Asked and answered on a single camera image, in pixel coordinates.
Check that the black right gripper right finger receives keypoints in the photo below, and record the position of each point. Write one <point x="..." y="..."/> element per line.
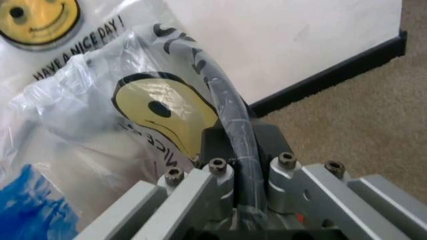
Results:
<point x="320" y="195"/>

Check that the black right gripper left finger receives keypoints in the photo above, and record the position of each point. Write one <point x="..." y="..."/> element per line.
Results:
<point x="187" y="195"/>

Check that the clear smiley garbage bag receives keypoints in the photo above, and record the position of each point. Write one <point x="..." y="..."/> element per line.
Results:
<point x="100" y="117"/>
<point x="83" y="30"/>

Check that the blue plastic bag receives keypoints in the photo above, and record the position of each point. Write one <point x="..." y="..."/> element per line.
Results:
<point x="36" y="202"/>

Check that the black baseboard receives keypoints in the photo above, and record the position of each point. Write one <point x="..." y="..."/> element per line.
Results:
<point x="333" y="75"/>

